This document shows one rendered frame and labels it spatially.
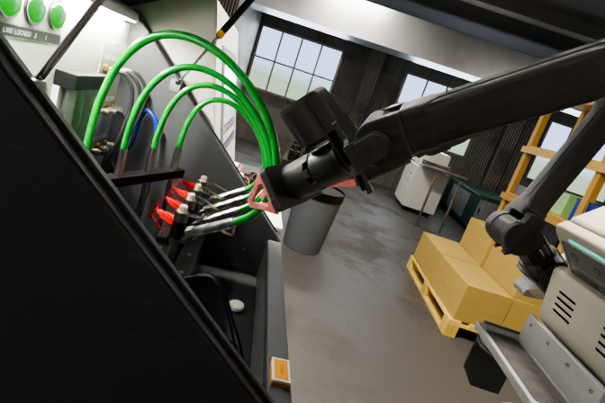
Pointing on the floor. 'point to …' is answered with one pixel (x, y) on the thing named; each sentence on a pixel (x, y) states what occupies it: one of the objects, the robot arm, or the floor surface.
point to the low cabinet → (480, 206)
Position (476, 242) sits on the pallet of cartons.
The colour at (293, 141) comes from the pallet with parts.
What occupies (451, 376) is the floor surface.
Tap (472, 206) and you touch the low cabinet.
